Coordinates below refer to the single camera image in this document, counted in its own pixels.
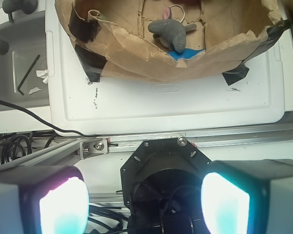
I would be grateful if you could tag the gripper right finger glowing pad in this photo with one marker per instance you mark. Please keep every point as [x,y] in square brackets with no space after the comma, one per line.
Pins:
[248,196]

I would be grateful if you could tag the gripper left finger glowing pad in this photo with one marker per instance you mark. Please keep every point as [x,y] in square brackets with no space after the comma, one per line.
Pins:
[43,200]

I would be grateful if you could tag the black allen key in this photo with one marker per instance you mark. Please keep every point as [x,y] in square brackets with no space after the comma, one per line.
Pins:
[27,74]

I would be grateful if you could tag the grey plastic tray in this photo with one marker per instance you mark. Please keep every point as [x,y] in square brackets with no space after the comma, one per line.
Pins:
[26,38]

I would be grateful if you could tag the blue cylinder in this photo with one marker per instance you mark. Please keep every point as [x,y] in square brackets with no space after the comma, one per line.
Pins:
[186,54]

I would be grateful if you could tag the brown paper bag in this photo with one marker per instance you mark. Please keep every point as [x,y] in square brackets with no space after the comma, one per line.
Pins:
[111,36]

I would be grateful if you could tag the grey plush mouse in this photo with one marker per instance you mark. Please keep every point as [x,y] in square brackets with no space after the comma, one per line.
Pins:
[171,32]

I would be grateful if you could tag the metal corner bracket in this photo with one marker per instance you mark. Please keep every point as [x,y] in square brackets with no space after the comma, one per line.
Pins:
[93,147]

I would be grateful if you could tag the aluminium frame rail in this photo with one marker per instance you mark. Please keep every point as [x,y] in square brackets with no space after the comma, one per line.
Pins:
[17,145]

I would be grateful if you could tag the black octagonal mount plate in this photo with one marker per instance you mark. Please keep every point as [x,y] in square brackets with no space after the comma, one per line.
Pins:
[161,186]

